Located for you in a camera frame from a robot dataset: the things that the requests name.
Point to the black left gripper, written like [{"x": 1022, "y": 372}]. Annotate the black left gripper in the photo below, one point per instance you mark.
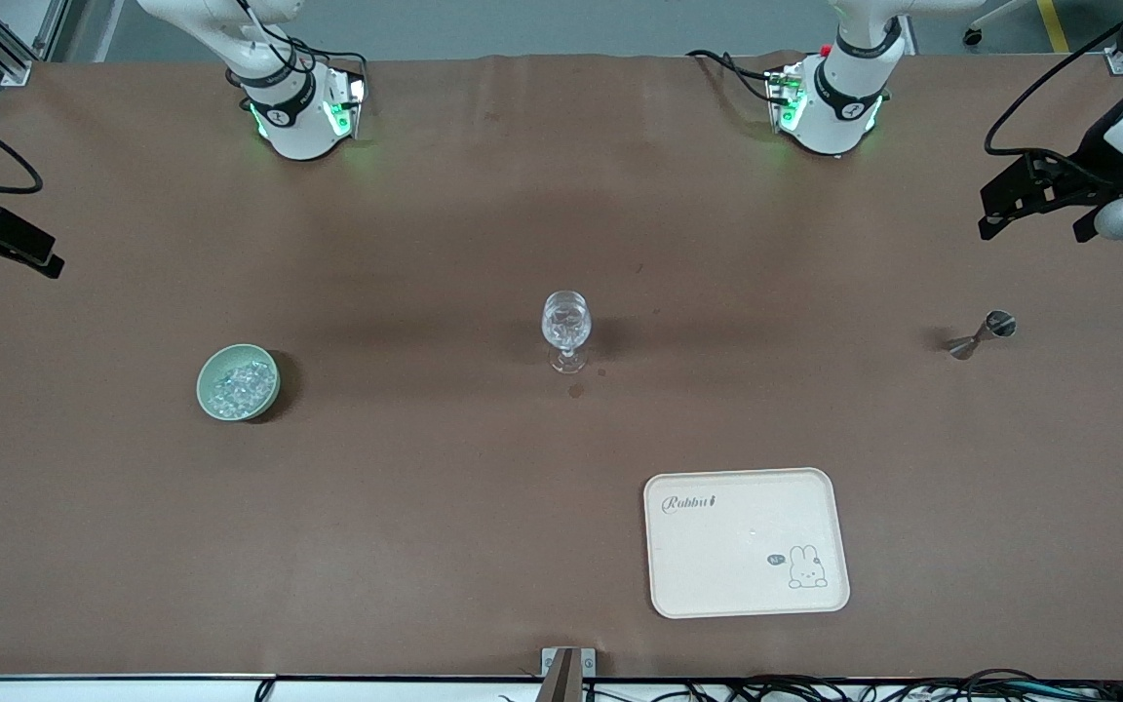
[{"x": 1091, "y": 159}]

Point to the steel double jigger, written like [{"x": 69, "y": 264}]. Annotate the steel double jigger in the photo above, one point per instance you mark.
[{"x": 998, "y": 324}]

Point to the clear ice cubes pile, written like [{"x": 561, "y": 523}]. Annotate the clear ice cubes pile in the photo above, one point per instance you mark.
[{"x": 240, "y": 385}]

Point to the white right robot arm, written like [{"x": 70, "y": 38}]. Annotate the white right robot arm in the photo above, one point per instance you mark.
[{"x": 293, "y": 127}]

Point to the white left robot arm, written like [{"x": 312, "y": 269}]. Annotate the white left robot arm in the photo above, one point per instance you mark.
[{"x": 839, "y": 97}]

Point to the clear wine glass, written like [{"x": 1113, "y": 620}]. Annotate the clear wine glass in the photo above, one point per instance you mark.
[{"x": 566, "y": 322}]

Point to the pale green bowl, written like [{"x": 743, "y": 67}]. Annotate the pale green bowl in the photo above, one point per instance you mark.
[{"x": 208, "y": 390}]

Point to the cream rabbit print tray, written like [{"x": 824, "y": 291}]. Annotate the cream rabbit print tray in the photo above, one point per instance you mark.
[{"x": 717, "y": 556}]

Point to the brown table cover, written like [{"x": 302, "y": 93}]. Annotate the brown table cover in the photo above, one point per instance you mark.
[{"x": 425, "y": 536}]

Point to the grey metal bracket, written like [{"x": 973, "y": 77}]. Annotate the grey metal bracket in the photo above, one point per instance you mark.
[{"x": 549, "y": 658}]

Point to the brown camera pole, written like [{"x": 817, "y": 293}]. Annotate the brown camera pole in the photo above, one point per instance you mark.
[{"x": 561, "y": 682}]

